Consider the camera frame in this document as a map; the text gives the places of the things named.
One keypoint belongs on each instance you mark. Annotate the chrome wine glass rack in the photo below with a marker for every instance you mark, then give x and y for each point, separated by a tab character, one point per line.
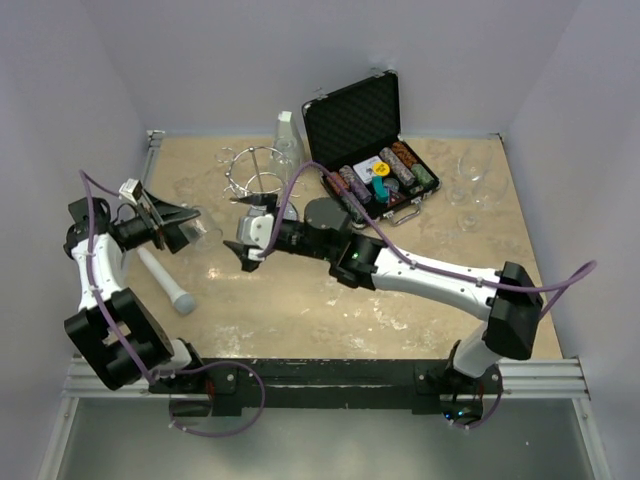
247	171

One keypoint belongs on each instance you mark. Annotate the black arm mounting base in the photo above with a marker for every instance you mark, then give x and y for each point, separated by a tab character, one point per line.
424	387

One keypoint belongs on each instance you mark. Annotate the white playing card deck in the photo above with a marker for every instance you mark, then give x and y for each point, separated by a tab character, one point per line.
365	169

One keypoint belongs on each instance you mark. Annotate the white grey microphone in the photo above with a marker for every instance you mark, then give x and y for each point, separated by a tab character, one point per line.
181	300

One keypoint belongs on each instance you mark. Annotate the white grey metronome box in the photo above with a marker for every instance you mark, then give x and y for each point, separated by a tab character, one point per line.
286	127

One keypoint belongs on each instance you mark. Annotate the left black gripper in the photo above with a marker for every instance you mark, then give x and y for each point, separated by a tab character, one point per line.
165	227

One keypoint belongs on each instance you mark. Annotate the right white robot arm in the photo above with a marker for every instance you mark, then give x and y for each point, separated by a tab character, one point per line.
503	300

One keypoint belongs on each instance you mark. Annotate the teal chip stack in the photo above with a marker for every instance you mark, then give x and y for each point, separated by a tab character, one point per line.
381	192

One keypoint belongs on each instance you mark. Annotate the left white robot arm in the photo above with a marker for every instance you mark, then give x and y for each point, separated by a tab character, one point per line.
112	329

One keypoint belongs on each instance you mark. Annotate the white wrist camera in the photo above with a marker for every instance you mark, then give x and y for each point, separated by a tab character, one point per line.
255	233
131	191

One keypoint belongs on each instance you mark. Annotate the poker chip stacks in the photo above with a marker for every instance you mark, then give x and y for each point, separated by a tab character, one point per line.
410	183

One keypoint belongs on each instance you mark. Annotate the black poker chip case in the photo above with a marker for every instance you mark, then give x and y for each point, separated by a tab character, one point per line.
354	122

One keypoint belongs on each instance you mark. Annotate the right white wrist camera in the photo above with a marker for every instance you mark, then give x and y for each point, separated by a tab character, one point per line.
255	233

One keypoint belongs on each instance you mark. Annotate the clear wine glass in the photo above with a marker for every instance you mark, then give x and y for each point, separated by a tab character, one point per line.
202	231
285	158
486	194
471	169

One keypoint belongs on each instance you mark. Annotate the yellow dealer button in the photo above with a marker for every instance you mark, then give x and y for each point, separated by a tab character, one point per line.
381	169

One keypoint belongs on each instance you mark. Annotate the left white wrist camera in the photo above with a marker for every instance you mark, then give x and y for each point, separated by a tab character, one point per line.
131	191

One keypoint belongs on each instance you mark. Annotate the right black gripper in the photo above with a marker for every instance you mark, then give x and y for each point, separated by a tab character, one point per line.
261	199

